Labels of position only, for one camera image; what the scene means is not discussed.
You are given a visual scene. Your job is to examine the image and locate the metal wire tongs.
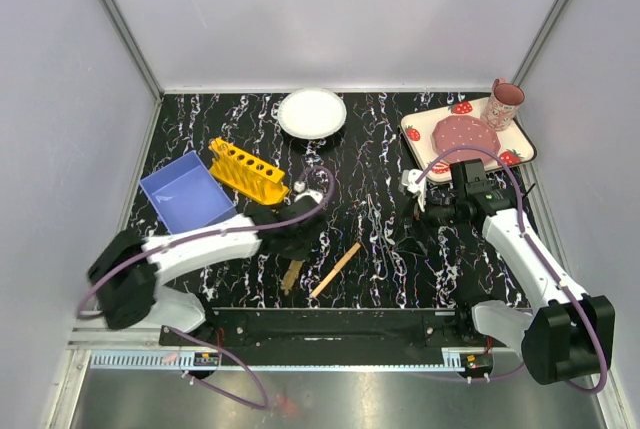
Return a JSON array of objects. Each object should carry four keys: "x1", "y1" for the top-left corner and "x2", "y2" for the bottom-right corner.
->
[{"x1": 366, "y1": 195, "x2": 391, "y2": 281}]

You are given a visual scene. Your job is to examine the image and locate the brown test tube brush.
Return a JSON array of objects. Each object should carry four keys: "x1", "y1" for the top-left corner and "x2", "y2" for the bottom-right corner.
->
[{"x1": 280, "y1": 260, "x2": 304, "y2": 295}]

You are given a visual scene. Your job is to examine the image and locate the wooden test tube clamp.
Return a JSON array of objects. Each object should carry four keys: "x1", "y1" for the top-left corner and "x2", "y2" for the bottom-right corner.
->
[{"x1": 310, "y1": 242, "x2": 362, "y2": 298}]

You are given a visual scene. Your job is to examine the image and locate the clear glass test tube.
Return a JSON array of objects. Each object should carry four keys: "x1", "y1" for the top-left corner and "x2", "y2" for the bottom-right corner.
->
[{"x1": 209, "y1": 137, "x2": 236, "y2": 160}]

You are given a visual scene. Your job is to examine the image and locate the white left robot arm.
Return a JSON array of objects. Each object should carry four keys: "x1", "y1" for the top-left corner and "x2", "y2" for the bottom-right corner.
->
[{"x1": 87, "y1": 192, "x2": 324, "y2": 332}]

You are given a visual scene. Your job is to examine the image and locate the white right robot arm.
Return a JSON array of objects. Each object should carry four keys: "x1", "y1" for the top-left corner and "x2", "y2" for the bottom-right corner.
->
[{"x1": 400, "y1": 159, "x2": 615, "y2": 385}]

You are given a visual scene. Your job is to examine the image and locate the pink dotted plate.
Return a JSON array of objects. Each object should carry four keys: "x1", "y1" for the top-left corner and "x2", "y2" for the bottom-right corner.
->
[{"x1": 431, "y1": 115, "x2": 501, "y2": 164}]

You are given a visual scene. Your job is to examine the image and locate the yellow test tube rack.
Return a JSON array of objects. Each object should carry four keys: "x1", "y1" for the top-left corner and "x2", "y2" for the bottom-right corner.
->
[{"x1": 209, "y1": 145, "x2": 290, "y2": 206}]

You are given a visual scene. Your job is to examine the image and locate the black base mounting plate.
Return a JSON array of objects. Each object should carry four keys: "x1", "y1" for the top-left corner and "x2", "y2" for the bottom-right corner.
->
[{"x1": 191, "y1": 309, "x2": 487, "y2": 368}]

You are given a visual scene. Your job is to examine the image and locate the blue plastic bin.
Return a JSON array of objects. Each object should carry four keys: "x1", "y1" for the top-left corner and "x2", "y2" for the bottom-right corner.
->
[{"x1": 139, "y1": 151, "x2": 237, "y2": 234}]

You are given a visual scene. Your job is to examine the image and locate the pink patterned mug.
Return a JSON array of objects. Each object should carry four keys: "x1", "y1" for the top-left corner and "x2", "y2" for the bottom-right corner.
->
[{"x1": 484, "y1": 78, "x2": 525, "y2": 131}]

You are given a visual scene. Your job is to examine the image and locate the white paper plate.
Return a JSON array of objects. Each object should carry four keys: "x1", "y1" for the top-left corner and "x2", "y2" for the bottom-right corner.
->
[{"x1": 277, "y1": 88, "x2": 347, "y2": 140}]

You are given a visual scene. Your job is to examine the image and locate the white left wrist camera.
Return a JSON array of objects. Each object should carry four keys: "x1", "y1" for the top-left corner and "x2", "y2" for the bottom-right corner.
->
[{"x1": 293, "y1": 180, "x2": 324, "y2": 204}]

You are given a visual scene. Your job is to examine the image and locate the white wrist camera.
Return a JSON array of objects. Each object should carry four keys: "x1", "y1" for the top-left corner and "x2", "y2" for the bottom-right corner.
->
[
  {"x1": 293, "y1": 180, "x2": 324, "y2": 204},
  {"x1": 399, "y1": 169, "x2": 426, "y2": 196}
]

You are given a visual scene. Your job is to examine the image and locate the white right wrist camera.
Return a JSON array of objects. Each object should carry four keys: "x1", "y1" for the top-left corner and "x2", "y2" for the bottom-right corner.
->
[{"x1": 399, "y1": 169, "x2": 426, "y2": 196}]

